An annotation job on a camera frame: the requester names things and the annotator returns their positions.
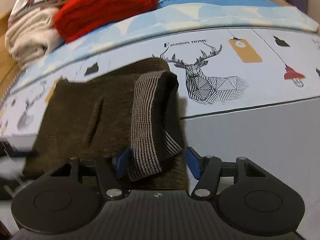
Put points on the white printed deer bedsheet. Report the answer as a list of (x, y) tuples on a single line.
[(262, 101)]

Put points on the wooden bed frame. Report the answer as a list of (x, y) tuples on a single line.
[(9, 68)]

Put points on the light blue cloud blanket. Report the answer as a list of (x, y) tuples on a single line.
[(172, 16)]

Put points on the folded cream white blanket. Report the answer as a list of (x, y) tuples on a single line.
[(33, 36)]

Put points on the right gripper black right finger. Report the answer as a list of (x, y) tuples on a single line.
[(244, 194)]

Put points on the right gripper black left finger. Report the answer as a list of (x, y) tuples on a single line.
[(71, 195)]

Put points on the dark olive brown pants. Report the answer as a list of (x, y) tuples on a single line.
[(132, 108)]

